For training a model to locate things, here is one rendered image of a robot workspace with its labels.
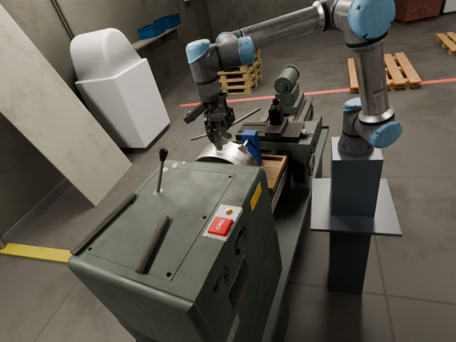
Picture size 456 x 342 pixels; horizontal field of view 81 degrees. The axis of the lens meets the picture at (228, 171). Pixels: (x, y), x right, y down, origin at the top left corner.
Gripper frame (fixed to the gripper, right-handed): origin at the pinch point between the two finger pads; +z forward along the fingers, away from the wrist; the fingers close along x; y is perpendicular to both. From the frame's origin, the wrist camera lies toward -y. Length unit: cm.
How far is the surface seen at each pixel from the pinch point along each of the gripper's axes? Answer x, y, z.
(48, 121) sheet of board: 89, -259, 38
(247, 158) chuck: 18.7, 1.3, 18.6
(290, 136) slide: 71, 8, 39
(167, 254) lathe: -40.0, -0.7, 10.5
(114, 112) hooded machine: 173, -259, 71
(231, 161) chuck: 11.0, -2.9, 14.9
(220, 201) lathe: -16.7, 5.7, 10.6
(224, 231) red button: -29.2, 12.7, 9.4
